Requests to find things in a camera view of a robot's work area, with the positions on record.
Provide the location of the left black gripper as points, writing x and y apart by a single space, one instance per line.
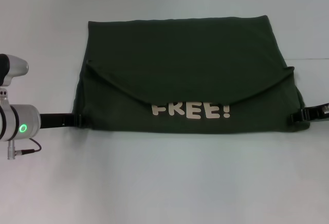
56 120

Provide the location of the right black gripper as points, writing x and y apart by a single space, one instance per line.
317 113

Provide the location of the dark green shirt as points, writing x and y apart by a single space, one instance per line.
180 54

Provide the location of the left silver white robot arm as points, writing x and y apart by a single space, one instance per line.
18 123

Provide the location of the right silver connector post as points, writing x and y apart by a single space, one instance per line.
326 108

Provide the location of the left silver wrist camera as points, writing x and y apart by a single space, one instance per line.
14 68

